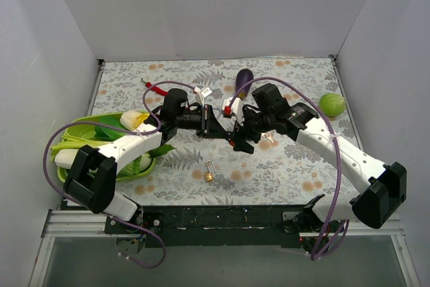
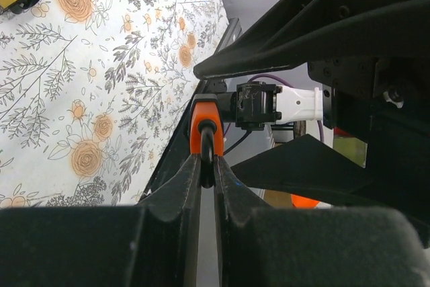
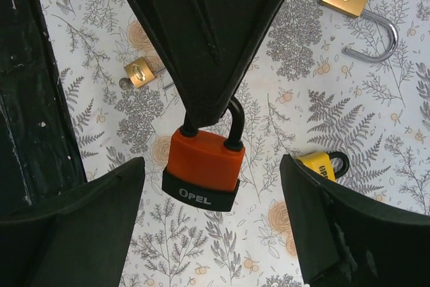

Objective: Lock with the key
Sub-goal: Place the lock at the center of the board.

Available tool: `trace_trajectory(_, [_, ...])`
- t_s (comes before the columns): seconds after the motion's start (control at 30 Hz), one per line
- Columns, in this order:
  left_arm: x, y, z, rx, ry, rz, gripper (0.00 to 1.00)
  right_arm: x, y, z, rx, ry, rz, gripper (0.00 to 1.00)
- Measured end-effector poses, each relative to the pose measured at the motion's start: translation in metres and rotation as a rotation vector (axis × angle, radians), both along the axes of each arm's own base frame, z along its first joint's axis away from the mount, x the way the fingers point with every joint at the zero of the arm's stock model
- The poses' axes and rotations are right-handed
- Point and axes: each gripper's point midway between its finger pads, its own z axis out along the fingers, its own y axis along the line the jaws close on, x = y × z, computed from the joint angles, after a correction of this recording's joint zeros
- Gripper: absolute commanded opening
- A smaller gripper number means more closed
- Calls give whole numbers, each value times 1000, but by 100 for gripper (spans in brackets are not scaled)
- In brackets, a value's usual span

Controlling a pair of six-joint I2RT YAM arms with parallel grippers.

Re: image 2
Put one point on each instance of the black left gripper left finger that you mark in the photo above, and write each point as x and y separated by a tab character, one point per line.
153	243

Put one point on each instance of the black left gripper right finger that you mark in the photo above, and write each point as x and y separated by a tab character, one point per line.
259	245

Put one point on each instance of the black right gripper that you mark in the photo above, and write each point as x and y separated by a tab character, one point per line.
371	56

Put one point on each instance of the orange padlock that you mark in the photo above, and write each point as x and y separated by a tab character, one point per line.
206	135

